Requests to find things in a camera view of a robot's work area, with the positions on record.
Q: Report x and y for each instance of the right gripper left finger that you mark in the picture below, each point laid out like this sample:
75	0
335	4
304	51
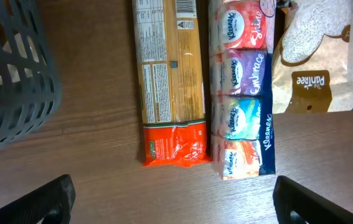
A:
50	203

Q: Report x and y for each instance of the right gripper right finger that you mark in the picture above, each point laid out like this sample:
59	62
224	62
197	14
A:
295	203

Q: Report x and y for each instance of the beige Pantree rice bag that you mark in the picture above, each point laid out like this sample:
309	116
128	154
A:
313	60

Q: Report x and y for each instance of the Kleenex tissue multipack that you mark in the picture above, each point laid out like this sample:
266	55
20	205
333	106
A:
240	55

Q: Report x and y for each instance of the orange spaghetti packet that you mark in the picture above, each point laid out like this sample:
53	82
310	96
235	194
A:
171	83

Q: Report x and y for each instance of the grey plastic basket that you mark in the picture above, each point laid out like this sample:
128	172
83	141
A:
30	89

